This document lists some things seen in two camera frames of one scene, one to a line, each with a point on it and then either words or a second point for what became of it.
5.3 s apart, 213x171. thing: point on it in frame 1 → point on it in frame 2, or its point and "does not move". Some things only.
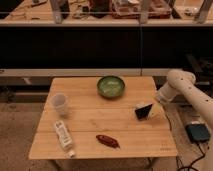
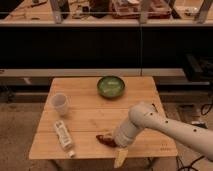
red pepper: (108, 141) does not move
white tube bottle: (65, 137) does not move
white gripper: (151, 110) → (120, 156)
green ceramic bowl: (110, 86) does not move
